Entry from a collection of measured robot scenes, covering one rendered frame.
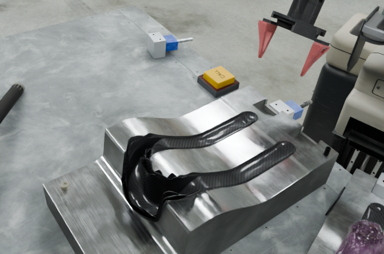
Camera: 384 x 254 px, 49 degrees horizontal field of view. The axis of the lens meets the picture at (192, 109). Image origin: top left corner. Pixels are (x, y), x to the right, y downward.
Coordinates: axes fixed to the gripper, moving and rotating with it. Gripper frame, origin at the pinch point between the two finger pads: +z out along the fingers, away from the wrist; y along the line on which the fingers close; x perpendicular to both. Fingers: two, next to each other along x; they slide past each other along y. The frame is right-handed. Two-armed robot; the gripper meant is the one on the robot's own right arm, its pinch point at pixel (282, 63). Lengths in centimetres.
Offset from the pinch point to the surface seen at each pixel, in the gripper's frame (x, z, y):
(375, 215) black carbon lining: -3.4, 18.2, 28.6
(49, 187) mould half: -34, 33, -20
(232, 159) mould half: -12.4, 19.0, 2.1
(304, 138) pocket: 2.8, 12.7, 10.1
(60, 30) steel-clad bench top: 8, 18, -69
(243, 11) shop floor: 223, -2, -108
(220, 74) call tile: 14.7, 10.4, -18.2
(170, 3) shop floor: 197, 12, -156
